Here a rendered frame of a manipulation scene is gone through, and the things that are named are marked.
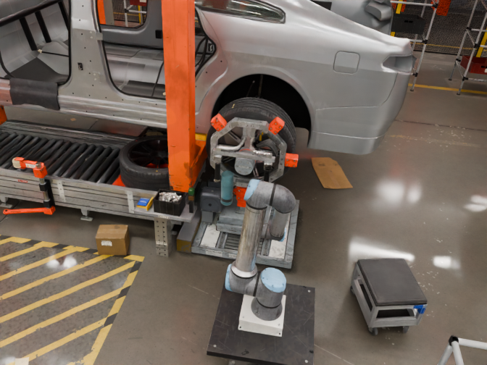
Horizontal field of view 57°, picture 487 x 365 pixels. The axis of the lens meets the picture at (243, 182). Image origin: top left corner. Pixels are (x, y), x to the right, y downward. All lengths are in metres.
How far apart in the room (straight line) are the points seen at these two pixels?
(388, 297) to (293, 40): 1.84
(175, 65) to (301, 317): 1.75
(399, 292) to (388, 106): 1.33
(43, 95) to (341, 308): 2.92
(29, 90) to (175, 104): 1.57
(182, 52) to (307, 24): 0.92
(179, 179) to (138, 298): 0.90
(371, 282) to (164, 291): 1.45
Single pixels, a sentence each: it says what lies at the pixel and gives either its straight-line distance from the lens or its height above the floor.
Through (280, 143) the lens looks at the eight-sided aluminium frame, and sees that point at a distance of 3.10.
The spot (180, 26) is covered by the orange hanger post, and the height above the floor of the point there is 1.74.
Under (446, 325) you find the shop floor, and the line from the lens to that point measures 3.56.
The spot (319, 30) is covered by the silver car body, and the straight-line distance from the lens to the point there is 3.27.
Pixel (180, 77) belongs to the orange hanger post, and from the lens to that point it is 2.94.
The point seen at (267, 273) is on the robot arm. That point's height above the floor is 0.65.
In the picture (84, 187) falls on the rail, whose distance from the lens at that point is 3.83.
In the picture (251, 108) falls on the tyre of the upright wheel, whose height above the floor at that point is 1.18.
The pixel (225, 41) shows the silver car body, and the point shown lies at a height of 1.52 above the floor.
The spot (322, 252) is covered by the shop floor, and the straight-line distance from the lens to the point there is 3.75.
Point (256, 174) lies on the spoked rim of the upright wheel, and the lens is 3.39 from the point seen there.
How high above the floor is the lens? 2.50
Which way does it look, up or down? 35 degrees down
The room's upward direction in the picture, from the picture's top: 4 degrees clockwise
